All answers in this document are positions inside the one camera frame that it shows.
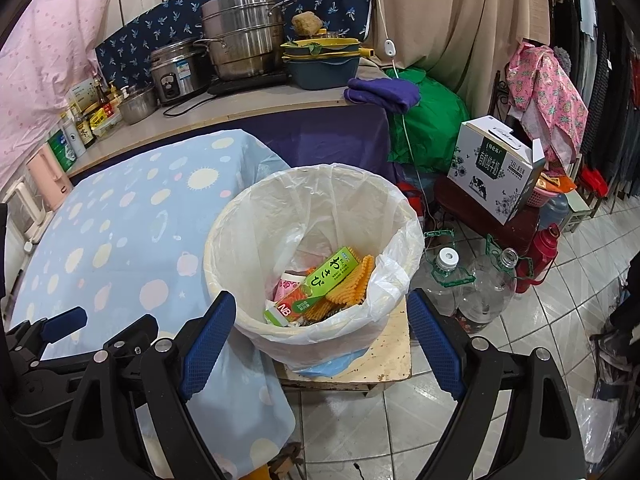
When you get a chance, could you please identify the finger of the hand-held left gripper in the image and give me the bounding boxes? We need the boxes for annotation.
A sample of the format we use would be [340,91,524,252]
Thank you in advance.
[7,306,88,361]
[95,314,160,366]

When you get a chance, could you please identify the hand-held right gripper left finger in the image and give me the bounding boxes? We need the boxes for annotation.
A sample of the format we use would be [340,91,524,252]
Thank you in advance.
[57,290,237,480]

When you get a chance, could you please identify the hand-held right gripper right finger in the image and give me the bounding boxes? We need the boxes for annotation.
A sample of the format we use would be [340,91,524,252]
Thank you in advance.
[406,287,586,480]

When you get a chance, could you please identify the pink paper cup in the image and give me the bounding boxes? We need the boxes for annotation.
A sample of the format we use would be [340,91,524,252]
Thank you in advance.
[274,272,308,306]

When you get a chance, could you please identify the orange foam net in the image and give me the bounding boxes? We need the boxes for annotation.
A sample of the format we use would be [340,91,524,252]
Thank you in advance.
[325,254,376,306]

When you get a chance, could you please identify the green cardboard box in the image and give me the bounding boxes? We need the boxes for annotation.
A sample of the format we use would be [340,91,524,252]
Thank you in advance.
[263,246,362,326]

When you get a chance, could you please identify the white lined trash bin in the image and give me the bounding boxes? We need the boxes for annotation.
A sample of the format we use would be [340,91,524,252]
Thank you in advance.
[204,162,426,373]

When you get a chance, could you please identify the cream wooden stool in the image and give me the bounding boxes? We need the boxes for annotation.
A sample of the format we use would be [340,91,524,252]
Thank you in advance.
[272,300,413,393]

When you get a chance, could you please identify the clear plastic water jug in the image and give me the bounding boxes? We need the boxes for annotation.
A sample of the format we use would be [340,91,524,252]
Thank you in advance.
[455,235,518,333]
[420,245,476,318]

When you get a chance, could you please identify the blue dotted tablecloth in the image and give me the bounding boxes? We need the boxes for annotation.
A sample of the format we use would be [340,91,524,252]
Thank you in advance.
[5,129,296,478]

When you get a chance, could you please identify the dark red side table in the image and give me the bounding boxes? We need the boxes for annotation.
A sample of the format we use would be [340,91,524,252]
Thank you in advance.
[432,177,541,256]

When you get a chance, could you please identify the red thermos flask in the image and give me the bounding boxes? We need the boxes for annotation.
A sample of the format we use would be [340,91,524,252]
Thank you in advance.
[515,224,562,293]

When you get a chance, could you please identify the pink electric kettle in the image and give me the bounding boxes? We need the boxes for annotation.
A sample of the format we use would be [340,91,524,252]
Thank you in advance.
[26,142,73,196]

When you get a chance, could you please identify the green can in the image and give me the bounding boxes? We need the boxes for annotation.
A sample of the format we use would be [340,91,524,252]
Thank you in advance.
[47,127,76,172]

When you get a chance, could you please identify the blue water jug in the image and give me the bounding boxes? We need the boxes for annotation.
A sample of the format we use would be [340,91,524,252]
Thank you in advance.
[537,192,571,233]

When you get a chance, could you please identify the white printed gift box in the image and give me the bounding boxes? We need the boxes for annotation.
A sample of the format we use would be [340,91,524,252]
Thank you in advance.
[446,115,547,225]

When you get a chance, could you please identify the pink plastic basket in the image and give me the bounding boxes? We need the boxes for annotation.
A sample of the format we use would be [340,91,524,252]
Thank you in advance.
[520,175,561,208]

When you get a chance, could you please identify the clear plastic bag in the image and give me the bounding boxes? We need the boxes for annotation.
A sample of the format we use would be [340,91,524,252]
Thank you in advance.
[575,395,621,466]

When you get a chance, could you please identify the white plastic bottle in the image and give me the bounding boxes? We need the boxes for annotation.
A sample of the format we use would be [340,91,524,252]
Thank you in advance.
[60,112,87,158]

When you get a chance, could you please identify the dark soy sauce bottle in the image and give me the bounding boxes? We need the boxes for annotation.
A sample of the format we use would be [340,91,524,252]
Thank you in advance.
[75,110,97,148]

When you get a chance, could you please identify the clear plastic food container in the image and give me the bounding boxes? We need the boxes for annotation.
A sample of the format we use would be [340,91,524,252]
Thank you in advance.
[92,112,123,136]

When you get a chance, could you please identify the green plastic bag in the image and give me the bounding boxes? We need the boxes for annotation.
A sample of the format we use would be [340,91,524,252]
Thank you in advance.
[385,67,471,171]

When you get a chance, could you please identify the small lidded steel pot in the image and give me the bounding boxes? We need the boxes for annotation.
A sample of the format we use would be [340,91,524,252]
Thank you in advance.
[119,85,158,126]

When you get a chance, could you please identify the white tissue box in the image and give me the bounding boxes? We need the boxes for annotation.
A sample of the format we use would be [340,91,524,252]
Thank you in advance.
[67,80,101,111]

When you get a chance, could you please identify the dark purple table skirt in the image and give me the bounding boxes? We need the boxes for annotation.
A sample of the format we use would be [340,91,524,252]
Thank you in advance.
[245,105,401,183]

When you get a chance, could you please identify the purple cloth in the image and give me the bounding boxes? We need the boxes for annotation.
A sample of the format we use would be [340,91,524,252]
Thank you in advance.
[344,77,421,113]

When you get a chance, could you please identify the steel rice cooker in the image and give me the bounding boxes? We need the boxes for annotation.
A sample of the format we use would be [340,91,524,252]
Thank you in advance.
[150,37,211,106]

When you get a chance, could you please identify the pink dotted curtain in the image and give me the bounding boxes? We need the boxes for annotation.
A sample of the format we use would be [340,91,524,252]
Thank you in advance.
[0,0,121,181]

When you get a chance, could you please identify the black induction cooker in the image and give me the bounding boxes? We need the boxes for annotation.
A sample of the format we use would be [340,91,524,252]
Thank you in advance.
[207,70,292,96]

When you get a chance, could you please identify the pink printed garment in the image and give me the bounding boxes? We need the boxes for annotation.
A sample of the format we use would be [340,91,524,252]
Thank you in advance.
[505,42,590,166]

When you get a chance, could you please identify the stack of blue basins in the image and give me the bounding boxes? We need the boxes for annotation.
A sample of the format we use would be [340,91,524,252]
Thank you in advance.
[280,35,376,91]

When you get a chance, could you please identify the blue floral cloth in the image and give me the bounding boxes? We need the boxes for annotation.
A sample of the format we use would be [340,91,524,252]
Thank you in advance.
[95,0,373,91]

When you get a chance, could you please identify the hanging dark clothes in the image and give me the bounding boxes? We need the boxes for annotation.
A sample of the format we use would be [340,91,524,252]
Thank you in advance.
[550,0,640,201]

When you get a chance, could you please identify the steel steamer pot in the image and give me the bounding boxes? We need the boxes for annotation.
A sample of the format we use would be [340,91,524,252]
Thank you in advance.
[192,0,296,82]

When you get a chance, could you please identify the yellow sponge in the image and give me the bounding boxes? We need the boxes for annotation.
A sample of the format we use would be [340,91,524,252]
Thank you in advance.
[291,11,323,36]

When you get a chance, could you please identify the beige curtain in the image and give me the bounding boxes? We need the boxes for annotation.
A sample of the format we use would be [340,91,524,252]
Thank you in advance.
[350,0,556,111]

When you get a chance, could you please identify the black power cable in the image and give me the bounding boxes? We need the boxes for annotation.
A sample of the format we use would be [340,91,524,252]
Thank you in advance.
[162,91,216,117]

